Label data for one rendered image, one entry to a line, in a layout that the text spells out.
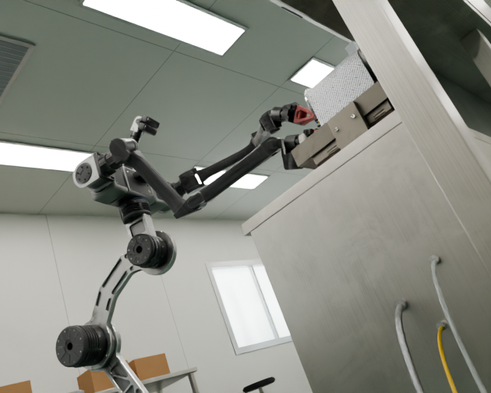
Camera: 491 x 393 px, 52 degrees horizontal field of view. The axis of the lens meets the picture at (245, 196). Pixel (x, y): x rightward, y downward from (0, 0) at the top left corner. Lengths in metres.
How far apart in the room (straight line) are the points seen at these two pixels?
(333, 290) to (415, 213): 0.31
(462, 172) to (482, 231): 0.08
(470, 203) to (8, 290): 4.48
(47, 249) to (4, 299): 0.67
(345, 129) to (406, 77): 0.71
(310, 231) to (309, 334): 0.29
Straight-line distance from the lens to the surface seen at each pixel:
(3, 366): 4.67
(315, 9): 1.30
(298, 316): 1.50
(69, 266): 5.23
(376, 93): 1.46
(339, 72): 1.79
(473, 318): 1.26
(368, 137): 1.38
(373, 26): 0.82
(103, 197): 2.23
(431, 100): 0.75
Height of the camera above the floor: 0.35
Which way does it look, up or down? 23 degrees up
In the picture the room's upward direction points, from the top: 22 degrees counter-clockwise
